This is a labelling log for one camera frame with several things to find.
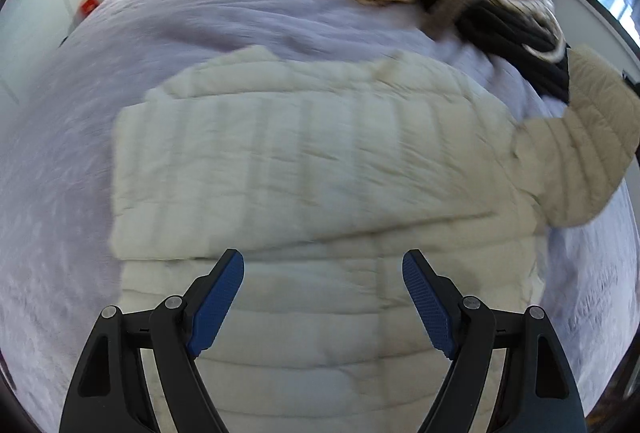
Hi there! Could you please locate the purple fleece blanket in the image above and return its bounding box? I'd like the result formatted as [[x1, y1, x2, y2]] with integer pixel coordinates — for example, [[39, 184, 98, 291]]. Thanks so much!
[[0, 0, 640, 419]]

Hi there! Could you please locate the cream puffer jacket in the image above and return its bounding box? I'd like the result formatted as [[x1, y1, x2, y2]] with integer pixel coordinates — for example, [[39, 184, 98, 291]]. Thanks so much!
[[109, 44, 640, 433]]

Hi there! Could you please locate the black garment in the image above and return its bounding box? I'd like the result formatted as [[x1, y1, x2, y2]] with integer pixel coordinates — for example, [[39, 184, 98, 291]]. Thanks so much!
[[420, 0, 572, 105]]

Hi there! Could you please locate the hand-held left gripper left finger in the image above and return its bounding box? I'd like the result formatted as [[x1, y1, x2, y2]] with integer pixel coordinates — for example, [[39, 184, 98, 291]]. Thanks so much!
[[59, 249, 245, 433]]

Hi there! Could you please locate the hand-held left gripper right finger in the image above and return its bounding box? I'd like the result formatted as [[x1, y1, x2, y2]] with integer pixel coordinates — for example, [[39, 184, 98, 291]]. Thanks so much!
[[402, 249, 586, 433]]

